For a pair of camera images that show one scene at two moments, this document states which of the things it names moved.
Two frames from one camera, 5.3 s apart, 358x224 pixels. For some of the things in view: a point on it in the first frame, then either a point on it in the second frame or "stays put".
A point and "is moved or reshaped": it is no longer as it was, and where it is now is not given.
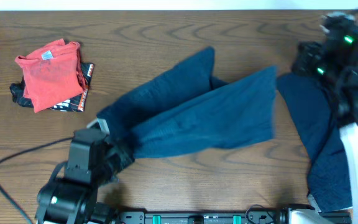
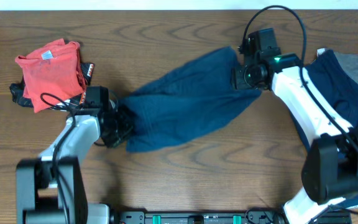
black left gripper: (117, 156) -> (120, 125)
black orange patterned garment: (76, 104) stays put
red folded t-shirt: (53, 73) stays put
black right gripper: (306, 50) -> (238, 81)
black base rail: (298, 215) stays put
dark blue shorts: (183, 108) is moved or reshaped
